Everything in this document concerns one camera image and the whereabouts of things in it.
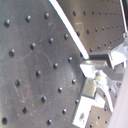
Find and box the blurred white gripper finger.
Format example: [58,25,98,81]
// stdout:
[112,68,128,128]

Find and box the white cable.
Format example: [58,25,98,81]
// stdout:
[48,0,90,61]

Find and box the metal angle bracket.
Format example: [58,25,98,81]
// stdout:
[73,79,105,128]

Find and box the metal cable clip fixture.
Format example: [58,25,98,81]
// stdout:
[80,42,128,112]

